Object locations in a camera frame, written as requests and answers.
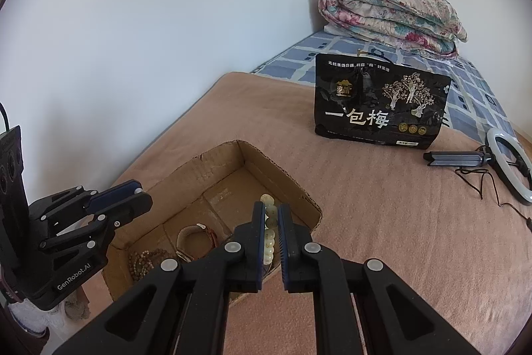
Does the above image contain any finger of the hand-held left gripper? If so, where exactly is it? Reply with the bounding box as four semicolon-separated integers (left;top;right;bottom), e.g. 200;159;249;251
39;192;154;253
29;179;142;220

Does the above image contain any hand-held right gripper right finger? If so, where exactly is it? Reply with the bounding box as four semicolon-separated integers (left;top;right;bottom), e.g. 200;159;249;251
278;204;483;355

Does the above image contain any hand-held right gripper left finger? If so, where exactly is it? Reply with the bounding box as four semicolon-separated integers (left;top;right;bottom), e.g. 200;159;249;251
52;201;267;355

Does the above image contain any pale jade bead bracelet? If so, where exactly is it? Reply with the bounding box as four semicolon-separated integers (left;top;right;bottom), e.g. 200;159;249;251
260;194;278;266

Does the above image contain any brown wooden bead necklace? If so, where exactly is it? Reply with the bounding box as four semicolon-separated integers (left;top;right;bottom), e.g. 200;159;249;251
128;249;171;283

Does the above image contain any white pearl necklace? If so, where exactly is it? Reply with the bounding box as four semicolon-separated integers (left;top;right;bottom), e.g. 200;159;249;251
175;224;219;260

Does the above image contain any cardboard box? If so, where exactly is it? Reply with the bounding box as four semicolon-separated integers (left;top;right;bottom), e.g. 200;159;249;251
102;139;323;303

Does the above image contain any pink blanket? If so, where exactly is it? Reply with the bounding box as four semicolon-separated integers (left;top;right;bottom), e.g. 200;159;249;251
81;71;532;355

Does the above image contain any black snack bag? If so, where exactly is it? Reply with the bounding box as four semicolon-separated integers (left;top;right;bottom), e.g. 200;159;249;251
313;52;453;150

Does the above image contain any folded grey tripod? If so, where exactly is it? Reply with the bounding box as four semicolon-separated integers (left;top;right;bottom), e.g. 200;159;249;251
423;149;493;166

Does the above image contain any blue checkered bedsheet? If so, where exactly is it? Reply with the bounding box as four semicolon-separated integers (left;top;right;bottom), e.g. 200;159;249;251
249;30;520;148

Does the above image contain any folded floral quilt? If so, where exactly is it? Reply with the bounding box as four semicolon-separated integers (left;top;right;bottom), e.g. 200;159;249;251
318;0;468;58

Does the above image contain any white ring light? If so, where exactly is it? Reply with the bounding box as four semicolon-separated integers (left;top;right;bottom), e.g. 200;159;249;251
485;127;532;207

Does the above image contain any black ring light cable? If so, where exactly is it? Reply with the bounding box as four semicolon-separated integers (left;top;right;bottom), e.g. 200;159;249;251
455;166;532;233

